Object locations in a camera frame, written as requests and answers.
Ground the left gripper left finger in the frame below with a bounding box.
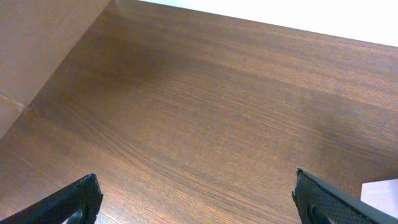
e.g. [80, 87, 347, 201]
[1, 174, 103, 224]

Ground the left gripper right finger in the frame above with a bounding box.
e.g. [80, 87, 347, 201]
[292, 169, 397, 224]

